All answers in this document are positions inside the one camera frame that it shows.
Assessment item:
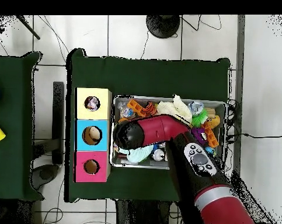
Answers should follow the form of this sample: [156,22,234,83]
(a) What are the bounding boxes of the mint green knitted cloth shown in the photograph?
[119,144,154,163]

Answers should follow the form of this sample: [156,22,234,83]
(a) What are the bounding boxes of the multicolour dotted cloth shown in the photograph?
[85,96,100,111]

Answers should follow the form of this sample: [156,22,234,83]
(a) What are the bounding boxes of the wooden box with three holes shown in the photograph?
[74,87,113,183]

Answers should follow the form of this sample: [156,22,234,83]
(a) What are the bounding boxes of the shallow clear mesh bin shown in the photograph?
[110,94,227,170]

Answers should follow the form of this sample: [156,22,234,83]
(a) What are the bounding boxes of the orange plastic grid tray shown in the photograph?
[202,121,220,148]
[127,99,152,118]

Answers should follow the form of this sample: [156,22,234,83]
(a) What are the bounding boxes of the orange tiger plush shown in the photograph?
[141,100,158,117]

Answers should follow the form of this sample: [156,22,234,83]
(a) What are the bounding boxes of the green spiky ball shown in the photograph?
[191,108,209,128]

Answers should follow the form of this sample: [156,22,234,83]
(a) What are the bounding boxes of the tan plush toy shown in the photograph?
[207,114,221,129]

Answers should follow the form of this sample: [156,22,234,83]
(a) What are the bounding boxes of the blue globe ball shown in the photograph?
[204,146,217,156]

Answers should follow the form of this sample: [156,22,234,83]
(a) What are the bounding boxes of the black upright panel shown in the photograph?
[52,81,65,165]

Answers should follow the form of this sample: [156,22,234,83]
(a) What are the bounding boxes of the black round stand base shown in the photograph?
[145,15,181,39]

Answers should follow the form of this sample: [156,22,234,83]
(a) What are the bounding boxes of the grey rounded stand foot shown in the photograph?
[30,163,61,190]

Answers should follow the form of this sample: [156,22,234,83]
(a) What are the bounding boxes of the dark green side table cloth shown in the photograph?
[0,51,43,201]

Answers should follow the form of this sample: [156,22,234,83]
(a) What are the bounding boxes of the black tripod leg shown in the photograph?
[15,15,41,40]

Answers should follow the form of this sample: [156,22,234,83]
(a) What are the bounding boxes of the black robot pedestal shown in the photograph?
[114,199,179,224]

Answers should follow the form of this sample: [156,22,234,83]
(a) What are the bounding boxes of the black floor cable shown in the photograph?
[227,132,282,141]

